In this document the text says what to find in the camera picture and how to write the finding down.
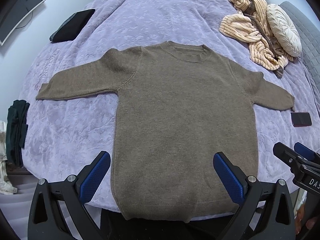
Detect person's right hand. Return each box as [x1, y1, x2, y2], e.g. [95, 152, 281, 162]
[295, 200, 319, 236]

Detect peach striped fleece garment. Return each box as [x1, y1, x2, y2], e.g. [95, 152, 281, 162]
[219, 0, 298, 79]

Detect black smartphone on bed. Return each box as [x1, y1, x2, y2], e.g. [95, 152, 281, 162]
[291, 112, 312, 127]

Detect lavender bed blanket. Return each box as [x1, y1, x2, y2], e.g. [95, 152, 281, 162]
[18, 0, 320, 217]

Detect black folded garment on bed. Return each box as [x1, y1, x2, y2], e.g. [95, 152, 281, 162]
[49, 9, 95, 43]

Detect wall-mounted television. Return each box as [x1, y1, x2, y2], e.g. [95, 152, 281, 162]
[1, 0, 45, 44]

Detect dark green folded clothes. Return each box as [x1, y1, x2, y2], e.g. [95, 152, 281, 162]
[5, 100, 30, 168]

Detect grey quilted headboard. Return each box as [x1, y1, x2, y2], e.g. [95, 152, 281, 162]
[279, 0, 320, 93]

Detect round cream pleated cushion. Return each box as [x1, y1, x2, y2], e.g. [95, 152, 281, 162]
[266, 4, 302, 57]

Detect white crumpled garment on floor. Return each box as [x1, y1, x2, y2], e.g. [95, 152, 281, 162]
[0, 121, 17, 195]

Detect brown knit sweater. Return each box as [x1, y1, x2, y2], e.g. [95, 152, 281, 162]
[36, 41, 295, 222]

